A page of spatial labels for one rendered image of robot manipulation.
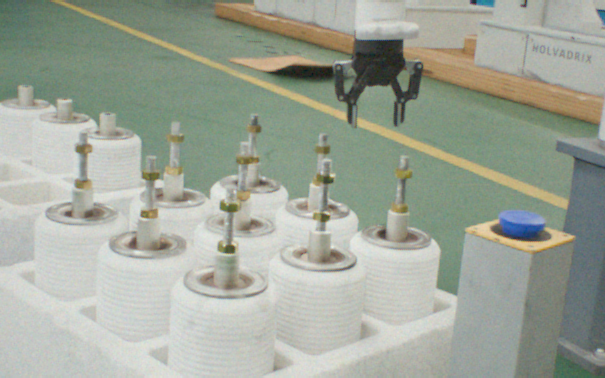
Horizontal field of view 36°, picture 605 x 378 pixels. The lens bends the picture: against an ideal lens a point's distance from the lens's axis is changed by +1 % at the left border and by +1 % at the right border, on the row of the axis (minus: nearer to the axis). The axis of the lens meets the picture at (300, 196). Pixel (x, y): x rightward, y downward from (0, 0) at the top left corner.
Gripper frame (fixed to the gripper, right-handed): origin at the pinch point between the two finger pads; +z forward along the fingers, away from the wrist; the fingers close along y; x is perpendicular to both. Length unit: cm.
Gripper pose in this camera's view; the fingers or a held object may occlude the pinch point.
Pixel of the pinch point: (375, 118)
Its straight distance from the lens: 147.7
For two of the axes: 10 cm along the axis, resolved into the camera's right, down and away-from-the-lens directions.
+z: -0.1, 9.2, 4.0
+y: -9.9, 0.3, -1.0
